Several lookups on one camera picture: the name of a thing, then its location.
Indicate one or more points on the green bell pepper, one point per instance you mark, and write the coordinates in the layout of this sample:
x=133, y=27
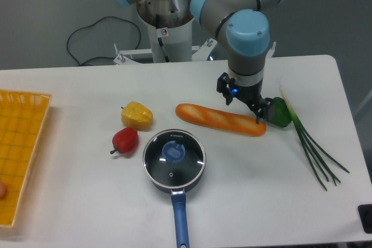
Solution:
x=278, y=113

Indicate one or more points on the baguette bread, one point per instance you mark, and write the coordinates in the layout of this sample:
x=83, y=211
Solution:
x=220, y=120

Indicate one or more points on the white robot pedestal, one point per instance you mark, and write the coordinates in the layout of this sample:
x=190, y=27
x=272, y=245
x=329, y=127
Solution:
x=169, y=25

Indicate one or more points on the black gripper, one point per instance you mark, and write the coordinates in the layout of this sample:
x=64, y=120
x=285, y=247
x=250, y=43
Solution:
x=264, y=109

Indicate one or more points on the green onion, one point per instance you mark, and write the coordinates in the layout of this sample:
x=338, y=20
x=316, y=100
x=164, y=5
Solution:
x=313, y=151

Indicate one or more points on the glass lid blue knob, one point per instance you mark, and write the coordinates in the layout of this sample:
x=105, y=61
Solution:
x=174, y=160

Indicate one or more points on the black object table corner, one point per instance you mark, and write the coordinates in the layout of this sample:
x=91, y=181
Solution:
x=365, y=214

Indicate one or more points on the dark pot blue handle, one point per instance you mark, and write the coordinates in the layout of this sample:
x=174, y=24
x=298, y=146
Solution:
x=179, y=200

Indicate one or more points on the red bell pepper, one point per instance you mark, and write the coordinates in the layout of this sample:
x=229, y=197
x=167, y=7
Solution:
x=125, y=141

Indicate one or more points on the yellow bell pepper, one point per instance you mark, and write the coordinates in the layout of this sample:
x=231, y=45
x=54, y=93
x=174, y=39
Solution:
x=136, y=116

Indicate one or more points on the yellow woven basket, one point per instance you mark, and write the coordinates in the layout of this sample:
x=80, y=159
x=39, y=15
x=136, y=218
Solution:
x=23, y=115

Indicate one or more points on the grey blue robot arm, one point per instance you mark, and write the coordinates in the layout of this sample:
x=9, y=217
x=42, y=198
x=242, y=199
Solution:
x=239, y=26

